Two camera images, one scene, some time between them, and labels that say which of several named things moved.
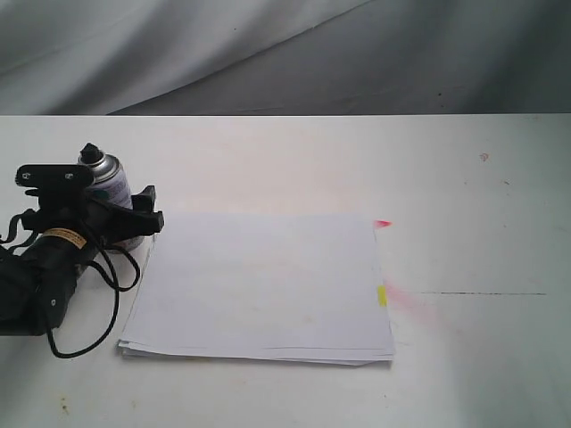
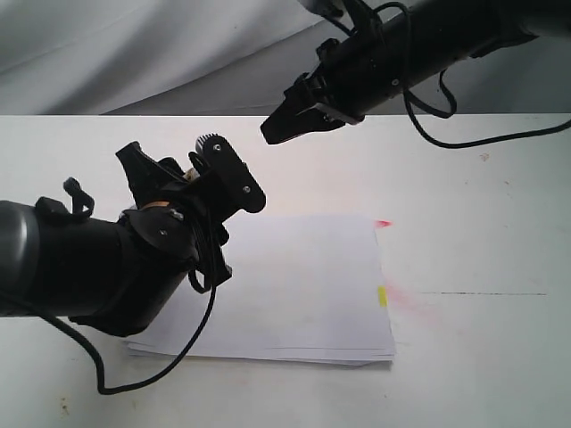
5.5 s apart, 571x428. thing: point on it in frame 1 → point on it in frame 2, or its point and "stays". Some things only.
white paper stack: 260,288 stays
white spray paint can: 109,177 → 192,174
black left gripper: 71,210 → 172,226
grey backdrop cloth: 285,57 stays
